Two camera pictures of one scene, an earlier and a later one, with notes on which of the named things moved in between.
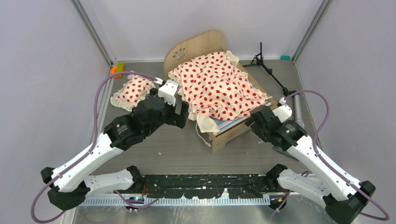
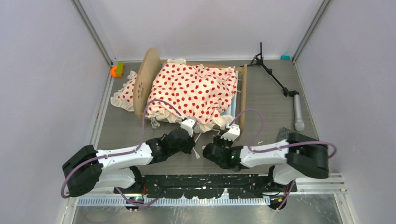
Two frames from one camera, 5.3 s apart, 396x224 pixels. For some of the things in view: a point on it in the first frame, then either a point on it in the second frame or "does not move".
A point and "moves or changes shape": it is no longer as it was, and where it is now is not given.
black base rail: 219,186 does not move
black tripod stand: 258,59 does not move
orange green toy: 120,67 does not move
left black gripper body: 169,116 to 185,148
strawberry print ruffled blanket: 216,88 moves or changes shape
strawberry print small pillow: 133,92 does not move
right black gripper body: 257,129 to 223,143
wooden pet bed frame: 192,46 to 148,64
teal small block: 285,57 does not move
